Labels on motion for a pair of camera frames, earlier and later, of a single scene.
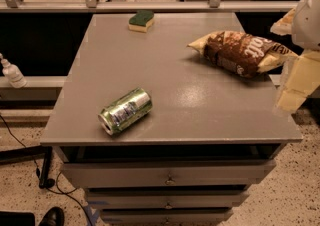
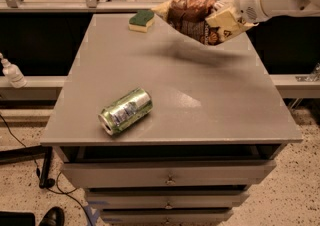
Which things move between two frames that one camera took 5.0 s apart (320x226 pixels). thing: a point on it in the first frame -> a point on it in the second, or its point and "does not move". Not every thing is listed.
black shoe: x=53 y=217 does not move
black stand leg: x=30 y=152 does not move
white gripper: x=308 y=21 -> x=249 y=3
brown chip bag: x=243 y=54 -> x=189 y=13
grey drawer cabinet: x=157 y=133 does not move
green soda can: x=125 y=111 does not move
